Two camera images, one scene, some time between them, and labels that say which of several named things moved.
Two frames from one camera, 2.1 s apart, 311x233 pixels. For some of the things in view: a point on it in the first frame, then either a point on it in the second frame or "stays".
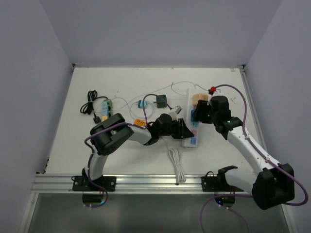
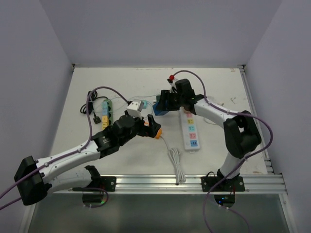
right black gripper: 202,106 to 166,95
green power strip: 109,107 stays
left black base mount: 83,183 stays
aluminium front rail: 128,184 stays
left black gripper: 182,132 to 150,131
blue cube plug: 192,118 to 158,113
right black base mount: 219,183 stays
